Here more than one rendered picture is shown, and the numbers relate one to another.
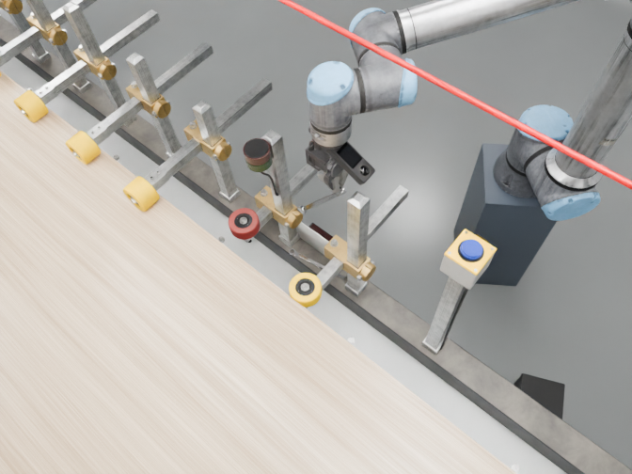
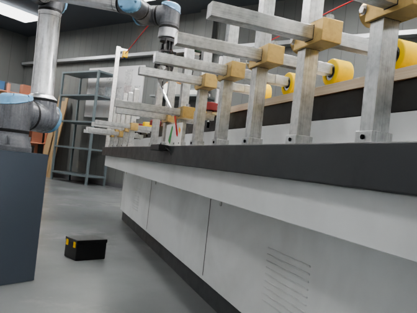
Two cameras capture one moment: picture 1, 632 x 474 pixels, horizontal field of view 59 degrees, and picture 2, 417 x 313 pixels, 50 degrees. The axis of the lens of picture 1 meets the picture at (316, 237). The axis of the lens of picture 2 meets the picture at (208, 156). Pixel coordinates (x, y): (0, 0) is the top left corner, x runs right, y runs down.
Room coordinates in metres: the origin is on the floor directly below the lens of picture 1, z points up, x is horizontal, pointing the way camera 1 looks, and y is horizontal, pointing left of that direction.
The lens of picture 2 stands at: (2.55, 1.03, 0.63)
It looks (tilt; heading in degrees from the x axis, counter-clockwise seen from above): 1 degrees up; 205
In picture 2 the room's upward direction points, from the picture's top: 6 degrees clockwise
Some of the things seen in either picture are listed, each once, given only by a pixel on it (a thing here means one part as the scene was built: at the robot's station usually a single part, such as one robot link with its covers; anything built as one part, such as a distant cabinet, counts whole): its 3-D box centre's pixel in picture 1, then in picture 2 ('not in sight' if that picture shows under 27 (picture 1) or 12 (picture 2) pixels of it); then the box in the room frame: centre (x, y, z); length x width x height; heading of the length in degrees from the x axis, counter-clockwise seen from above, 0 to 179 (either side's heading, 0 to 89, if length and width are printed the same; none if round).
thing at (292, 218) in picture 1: (278, 209); (184, 113); (0.84, 0.10, 0.84); 0.13 x 0.06 x 0.05; 45
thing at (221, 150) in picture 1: (208, 141); (205, 82); (1.02, 0.27, 0.94); 0.13 x 0.06 x 0.05; 45
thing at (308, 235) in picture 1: (301, 229); (172, 135); (0.82, 0.04, 0.75); 0.26 x 0.01 x 0.10; 45
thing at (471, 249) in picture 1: (470, 250); not in sight; (0.46, -0.28, 1.22); 0.04 x 0.04 x 0.02
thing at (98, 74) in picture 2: not in sight; (83, 127); (-4.57, -5.15, 1.12); 1.15 x 0.49 x 2.23; 79
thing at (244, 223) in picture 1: (246, 230); (209, 115); (0.77, 0.18, 0.85); 0.08 x 0.08 x 0.11
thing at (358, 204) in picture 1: (356, 251); (169, 104); (0.65, -0.10, 0.91); 0.03 x 0.03 x 0.48; 45
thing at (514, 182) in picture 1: (526, 165); (11, 140); (1.04, -0.70, 0.65); 0.19 x 0.19 x 0.10
